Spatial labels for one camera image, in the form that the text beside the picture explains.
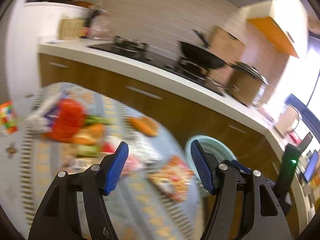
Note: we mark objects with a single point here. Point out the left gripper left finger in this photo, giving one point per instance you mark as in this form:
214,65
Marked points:
57,216

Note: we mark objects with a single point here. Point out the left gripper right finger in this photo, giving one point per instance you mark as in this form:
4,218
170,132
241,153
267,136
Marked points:
261,216

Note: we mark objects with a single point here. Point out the wooden kitchen cabinet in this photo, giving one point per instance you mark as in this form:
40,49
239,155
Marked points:
175,114

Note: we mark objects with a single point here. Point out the light blue waste basket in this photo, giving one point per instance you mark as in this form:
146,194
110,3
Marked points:
212,146

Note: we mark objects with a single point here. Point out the bok choy stalk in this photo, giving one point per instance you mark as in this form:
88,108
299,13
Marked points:
87,151

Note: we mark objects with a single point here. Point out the orange bread piece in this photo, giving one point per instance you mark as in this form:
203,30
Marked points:
90,135

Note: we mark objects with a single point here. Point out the patterned blue tablecloth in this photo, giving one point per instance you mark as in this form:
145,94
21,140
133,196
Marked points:
73,168

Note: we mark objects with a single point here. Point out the panda snack bag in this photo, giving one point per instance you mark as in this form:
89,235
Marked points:
173,179

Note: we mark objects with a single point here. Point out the blue white paper wrapper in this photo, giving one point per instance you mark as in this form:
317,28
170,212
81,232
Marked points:
41,120

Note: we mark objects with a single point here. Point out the green broccoli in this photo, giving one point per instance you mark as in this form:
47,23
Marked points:
95,119

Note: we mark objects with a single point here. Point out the rubik's cube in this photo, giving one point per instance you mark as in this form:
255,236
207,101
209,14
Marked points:
8,119

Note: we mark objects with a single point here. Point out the brown rice cooker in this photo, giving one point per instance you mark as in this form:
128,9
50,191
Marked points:
246,84

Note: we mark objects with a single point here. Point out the split bread roll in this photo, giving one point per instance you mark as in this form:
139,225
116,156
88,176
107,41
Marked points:
144,124

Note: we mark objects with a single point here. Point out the black wok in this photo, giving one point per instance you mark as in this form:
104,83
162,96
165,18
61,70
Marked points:
200,55

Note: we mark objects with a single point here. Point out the wooden cutting board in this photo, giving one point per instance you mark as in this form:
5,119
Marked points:
229,49

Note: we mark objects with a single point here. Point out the white countertop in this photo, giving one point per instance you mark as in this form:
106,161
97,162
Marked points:
162,79

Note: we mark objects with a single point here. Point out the black gas stove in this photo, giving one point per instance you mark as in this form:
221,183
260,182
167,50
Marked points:
141,52

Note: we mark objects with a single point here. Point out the dark sauce bottle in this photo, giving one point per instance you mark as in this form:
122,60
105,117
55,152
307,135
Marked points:
87,24

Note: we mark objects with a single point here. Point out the wicker basket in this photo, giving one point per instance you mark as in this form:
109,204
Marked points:
70,28

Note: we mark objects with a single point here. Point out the clear plastic bag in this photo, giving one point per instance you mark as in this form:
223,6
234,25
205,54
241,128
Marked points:
99,29

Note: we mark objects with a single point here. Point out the orange wall cabinet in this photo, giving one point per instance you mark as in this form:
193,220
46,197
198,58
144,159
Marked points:
284,23

